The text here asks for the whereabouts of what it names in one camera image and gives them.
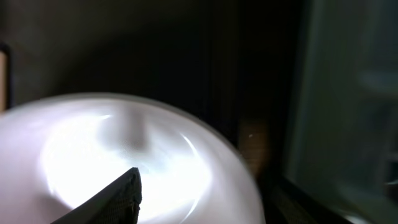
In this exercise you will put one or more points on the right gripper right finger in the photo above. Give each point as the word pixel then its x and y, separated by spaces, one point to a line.
pixel 284 203

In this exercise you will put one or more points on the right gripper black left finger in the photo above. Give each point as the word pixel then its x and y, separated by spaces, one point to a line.
pixel 117 203

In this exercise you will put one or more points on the pink bowl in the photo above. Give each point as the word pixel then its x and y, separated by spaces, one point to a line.
pixel 58 152

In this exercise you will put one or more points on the brown serving tray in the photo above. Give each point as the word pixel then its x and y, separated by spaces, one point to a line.
pixel 229 63

